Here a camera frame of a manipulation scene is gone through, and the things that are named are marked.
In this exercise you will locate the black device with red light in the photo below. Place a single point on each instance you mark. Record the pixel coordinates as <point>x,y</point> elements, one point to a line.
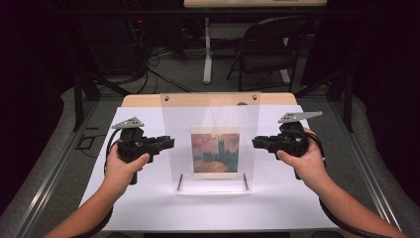
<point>139,23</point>

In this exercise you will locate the black metal crossbar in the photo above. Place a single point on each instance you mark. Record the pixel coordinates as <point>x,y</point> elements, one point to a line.
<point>132,12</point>

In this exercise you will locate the black folding chair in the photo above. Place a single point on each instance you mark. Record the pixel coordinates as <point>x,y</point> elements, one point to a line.
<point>264,43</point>

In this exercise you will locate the person's left hand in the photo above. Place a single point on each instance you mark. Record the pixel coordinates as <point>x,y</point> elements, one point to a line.
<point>117,173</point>

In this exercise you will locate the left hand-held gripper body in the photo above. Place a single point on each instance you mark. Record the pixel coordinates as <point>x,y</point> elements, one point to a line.
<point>132,145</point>

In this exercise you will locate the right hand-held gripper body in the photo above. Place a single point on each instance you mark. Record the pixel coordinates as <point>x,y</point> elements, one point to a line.
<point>294,140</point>

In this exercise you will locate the aluminium floor rail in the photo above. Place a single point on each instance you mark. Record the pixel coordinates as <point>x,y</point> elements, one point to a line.
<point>363,175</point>
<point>49,185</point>

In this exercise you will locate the clear acrylic photo frame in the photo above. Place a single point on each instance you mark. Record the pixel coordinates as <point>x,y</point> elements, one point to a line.
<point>211,112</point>

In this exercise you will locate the person's right hand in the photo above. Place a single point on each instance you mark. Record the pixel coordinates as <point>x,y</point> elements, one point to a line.
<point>312,168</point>

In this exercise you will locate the painting print card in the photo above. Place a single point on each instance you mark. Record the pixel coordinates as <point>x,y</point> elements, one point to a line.
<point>214,152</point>

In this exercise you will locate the white table cover board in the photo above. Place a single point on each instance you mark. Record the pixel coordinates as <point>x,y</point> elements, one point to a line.
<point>214,211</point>

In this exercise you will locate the white-legged desk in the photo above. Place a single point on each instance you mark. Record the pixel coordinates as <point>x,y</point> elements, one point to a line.
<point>207,49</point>

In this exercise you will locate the black metal stand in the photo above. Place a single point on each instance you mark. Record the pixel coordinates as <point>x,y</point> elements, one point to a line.
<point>347,105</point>
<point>78,105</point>

